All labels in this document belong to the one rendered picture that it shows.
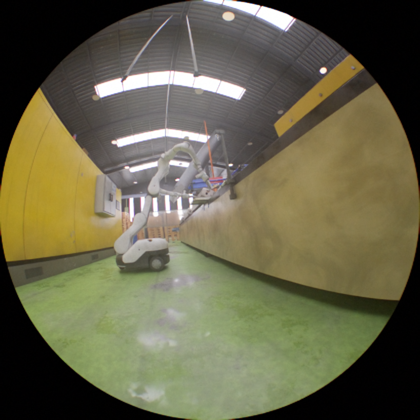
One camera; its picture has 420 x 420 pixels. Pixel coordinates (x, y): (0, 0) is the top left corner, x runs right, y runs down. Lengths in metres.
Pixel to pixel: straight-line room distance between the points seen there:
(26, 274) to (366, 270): 2.13
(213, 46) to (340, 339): 10.04
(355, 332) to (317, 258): 0.33
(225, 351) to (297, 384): 0.25
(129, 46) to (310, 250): 9.97
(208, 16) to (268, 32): 3.10
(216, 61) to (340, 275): 10.07
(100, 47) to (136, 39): 1.90
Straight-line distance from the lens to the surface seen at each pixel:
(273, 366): 0.47
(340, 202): 0.54
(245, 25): 9.54
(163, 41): 9.77
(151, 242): 1.59
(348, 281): 0.59
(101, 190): 3.09
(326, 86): 0.66
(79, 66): 10.49
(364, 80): 0.61
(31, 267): 1.79
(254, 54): 9.96
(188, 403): 0.43
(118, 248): 1.83
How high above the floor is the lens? 0.39
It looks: 8 degrees up
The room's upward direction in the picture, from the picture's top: 7 degrees counter-clockwise
